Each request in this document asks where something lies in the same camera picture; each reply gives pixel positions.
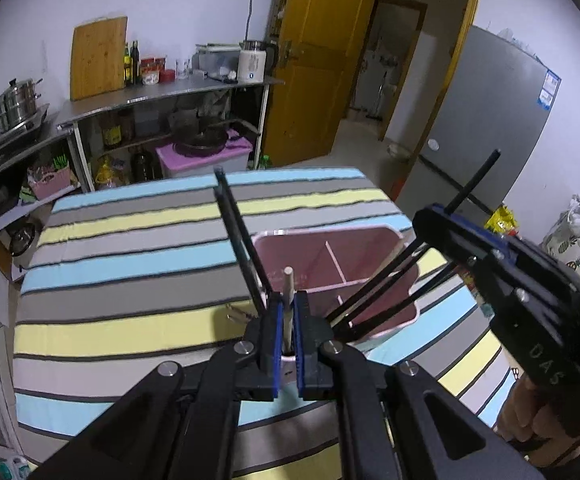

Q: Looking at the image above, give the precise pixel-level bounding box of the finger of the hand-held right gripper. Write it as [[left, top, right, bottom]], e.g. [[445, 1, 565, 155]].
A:
[[413, 207, 527, 322], [431, 203, 580, 292]]

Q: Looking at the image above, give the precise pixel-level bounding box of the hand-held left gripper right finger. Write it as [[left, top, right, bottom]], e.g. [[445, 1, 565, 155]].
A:
[[292, 291, 546, 480]]

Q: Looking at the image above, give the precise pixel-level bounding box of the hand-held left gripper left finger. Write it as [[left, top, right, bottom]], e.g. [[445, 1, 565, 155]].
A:
[[30, 292, 285, 480]]

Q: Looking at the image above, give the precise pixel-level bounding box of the beige wooden chopstick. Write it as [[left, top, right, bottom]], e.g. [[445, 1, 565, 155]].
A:
[[282, 267, 295, 356]]

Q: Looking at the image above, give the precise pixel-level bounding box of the pink plastic utensil basket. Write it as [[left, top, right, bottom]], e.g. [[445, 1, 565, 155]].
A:
[[250, 226, 421, 386]]

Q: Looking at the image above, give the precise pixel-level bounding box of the person's right hand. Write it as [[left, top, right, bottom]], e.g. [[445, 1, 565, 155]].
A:
[[495, 376, 570, 465]]

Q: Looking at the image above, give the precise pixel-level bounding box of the yellow snack bag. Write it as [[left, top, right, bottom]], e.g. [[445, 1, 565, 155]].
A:
[[485, 205, 521, 236]]

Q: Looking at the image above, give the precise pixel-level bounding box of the pineapple print cloth bag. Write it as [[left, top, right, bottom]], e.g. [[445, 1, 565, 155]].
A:
[[542, 197, 580, 273]]

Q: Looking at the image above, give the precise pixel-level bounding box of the grey refrigerator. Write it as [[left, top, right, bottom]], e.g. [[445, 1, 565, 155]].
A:
[[410, 24, 562, 211]]

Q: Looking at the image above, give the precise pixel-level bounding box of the striped tablecloth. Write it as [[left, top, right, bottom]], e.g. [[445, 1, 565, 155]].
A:
[[12, 167, 518, 480]]

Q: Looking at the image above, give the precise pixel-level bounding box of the purple lidded storage box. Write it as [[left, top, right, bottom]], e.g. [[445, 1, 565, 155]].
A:
[[155, 130, 253, 178]]

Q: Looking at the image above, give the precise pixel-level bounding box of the dark brown jug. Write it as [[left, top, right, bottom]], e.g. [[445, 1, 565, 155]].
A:
[[130, 150, 163, 183]]

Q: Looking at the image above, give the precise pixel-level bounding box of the black wok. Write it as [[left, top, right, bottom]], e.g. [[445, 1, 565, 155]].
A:
[[170, 110, 231, 156]]

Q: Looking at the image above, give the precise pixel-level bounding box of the yellow wooden door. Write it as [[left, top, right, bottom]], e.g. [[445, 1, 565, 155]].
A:
[[260, 0, 383, 168]]

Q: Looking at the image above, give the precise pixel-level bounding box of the yellow cooking oil jug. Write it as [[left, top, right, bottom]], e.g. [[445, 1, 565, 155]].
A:
[[94, 155, 130, 190]]

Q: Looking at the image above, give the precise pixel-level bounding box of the white electric kettle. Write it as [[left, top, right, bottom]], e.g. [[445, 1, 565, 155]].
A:
[[239, 39, 279, 83]]

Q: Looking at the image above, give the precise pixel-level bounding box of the steel shelf table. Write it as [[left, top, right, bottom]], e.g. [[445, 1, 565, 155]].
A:
[[57, 76, 285, 193]]

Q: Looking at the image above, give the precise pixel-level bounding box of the small pink basket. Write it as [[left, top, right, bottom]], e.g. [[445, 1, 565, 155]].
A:
[[28, 167, 73, 200]]

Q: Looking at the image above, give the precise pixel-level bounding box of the clear plastic container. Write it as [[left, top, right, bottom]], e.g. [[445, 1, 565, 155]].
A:
[[192, 42, 243, 78]]

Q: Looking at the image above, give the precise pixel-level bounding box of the induction cooker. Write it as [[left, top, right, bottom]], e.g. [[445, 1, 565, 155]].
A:
[[0, 104, 50, 161]]

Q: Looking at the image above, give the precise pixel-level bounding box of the wooden cutting board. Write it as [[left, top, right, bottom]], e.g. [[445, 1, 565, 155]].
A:
[[70, 15, 128, 102]]

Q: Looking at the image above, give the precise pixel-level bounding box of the steel steamer pot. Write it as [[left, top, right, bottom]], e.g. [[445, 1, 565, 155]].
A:
[[0, 77, 44, 133]]

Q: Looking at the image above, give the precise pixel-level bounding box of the black wall cable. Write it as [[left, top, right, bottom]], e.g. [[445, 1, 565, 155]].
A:
[[244, 0, 263, 43]]

